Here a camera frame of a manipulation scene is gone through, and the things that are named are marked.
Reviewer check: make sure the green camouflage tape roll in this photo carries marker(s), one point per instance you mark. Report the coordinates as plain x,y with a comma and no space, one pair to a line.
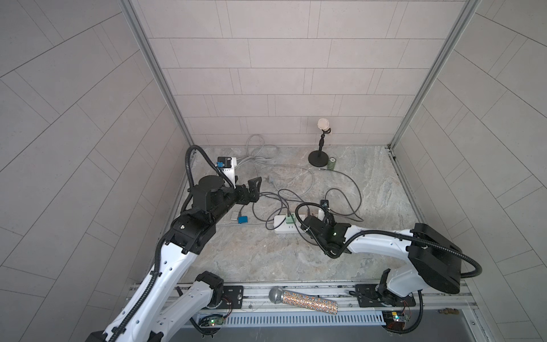
331,163

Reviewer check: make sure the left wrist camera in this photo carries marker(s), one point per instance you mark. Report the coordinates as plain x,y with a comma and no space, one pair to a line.
228,165

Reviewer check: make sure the beige microphone on stand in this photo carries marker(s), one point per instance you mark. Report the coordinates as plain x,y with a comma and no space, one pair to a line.
319,158

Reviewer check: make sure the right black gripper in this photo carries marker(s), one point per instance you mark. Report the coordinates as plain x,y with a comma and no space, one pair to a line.
312,238

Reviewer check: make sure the circuit board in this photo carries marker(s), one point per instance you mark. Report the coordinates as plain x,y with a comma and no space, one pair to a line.
395,320
212,321

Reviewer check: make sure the blue mp3 player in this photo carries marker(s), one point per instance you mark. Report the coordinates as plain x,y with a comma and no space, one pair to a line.
242,219

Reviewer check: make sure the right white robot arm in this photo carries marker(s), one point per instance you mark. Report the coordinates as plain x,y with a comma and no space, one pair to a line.
430,260

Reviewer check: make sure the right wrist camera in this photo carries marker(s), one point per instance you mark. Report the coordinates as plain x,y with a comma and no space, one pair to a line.
324,209

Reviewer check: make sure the left circuit board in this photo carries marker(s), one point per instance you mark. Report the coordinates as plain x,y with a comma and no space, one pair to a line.
212,321

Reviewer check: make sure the white power strip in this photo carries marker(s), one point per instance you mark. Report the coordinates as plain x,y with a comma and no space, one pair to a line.
281,227

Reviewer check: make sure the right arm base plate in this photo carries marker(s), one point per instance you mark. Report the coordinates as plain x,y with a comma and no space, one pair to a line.
372,296

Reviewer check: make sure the aluminium rail frame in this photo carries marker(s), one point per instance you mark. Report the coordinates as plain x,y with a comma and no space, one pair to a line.
258,311

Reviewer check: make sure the right circuit board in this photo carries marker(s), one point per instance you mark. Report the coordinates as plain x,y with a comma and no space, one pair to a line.
395,320

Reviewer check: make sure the green charger plug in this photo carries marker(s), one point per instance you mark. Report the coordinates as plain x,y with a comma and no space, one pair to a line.
290,219

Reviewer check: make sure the glitter handheld microphone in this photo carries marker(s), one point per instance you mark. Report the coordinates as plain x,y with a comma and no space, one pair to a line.
277,295

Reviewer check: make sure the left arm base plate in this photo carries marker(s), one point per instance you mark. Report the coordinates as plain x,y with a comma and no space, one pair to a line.
232,298

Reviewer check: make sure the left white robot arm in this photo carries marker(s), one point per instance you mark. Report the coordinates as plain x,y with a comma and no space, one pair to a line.
175,252

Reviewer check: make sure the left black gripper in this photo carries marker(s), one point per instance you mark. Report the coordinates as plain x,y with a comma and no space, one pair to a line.
244,199

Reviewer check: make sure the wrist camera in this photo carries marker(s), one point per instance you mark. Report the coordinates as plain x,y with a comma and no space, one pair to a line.
324,209
228,165

